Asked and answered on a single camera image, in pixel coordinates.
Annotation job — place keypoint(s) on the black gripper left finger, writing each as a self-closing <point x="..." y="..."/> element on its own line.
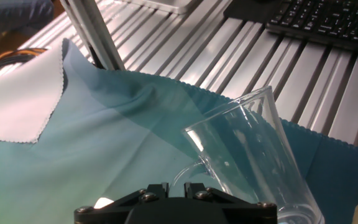
<point x="110" y="207"/>

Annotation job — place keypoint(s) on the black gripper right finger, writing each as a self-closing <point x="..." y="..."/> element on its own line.
<point x="253" y="213"/>

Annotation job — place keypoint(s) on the blue green white tablecloth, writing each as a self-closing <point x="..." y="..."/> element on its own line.
<point x="89" y="140"/>

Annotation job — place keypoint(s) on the black computer keyboard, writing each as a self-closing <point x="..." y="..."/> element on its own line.
<point x="331" y="21"/>

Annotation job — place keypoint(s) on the person leg in jeans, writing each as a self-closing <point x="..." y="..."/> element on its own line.
<point x="14" y="15"/>

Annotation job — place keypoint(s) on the aluminium frame beam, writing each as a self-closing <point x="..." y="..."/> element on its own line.
<point x="95" y="34"/>

